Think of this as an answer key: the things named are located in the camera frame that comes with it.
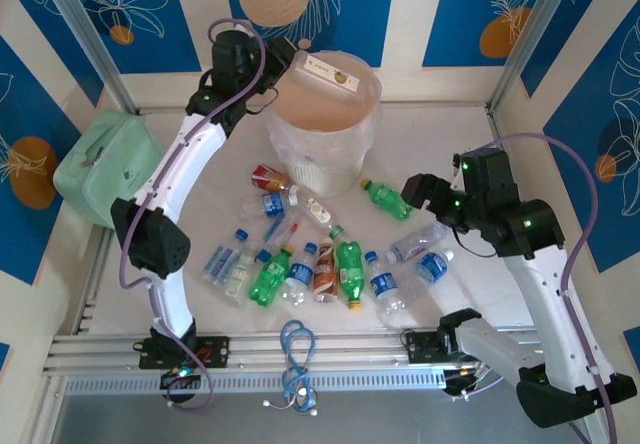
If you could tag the green plastic soda bottle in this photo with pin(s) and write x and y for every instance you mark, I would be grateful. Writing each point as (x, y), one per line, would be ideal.
(387, 198)
(267, 279)
(350, 269)

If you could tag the clear bottle fruit label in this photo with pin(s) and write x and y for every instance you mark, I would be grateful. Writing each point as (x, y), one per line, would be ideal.
(325, 71)

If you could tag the clear bottle pale purple label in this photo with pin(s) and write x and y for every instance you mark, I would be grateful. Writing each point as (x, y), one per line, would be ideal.
(410, 250)

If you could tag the blue label white cap bottle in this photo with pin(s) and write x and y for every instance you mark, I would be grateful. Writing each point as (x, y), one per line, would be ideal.
(274, 204)
(432, 266)

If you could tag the clear bottle green cap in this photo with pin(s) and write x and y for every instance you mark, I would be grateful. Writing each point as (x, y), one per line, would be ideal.
(316, 210)

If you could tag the red orange tea bottle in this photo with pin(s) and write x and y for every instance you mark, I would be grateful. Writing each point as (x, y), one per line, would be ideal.
(265, 176)

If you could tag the brown drink bottle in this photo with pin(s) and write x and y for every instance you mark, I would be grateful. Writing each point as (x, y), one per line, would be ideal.
(326, 271)

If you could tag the clear soda water bottle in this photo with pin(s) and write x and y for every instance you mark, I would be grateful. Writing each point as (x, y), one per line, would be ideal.
(218, 264)

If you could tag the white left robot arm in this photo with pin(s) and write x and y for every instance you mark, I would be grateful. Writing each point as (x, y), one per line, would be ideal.
(180, 164)

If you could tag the clear plastic bin liner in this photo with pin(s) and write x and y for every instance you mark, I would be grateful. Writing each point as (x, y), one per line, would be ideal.
(350, 139)

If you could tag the white round waste bin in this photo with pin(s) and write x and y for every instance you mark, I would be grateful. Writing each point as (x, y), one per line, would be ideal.
(325, 184)

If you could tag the clear bottle red blue label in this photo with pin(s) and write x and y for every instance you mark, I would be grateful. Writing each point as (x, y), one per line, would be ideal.
(282, 234)

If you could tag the mint green medicine bag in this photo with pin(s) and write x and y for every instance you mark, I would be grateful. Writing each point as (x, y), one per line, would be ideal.
(115, 164)

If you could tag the clear bottle white green label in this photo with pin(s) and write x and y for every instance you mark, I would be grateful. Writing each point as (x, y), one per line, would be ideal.
(237, 276)

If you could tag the blue stethoscope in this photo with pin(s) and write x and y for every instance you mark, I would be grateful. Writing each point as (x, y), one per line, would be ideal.
(288, 379)

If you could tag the thin aluminium rail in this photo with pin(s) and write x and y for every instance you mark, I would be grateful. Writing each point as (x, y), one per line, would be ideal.
(425, 109)

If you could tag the aluminium side rail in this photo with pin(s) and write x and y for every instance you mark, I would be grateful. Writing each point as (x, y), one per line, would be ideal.
(86, 314)
(500, 131)

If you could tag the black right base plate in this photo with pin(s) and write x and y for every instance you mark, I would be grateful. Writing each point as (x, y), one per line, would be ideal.
(420, 346)

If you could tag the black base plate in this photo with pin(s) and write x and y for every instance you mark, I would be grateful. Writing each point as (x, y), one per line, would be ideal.
(420, 346)
(217, 351)

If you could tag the aluminium frame post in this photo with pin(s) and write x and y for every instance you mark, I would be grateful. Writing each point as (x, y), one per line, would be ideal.
(86, 29)
(529, 29)

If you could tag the aluminium mounting rail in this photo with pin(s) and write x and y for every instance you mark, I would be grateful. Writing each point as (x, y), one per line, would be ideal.
(350, 351)

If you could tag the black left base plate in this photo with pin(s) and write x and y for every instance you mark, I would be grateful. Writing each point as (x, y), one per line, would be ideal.
(217, 351)

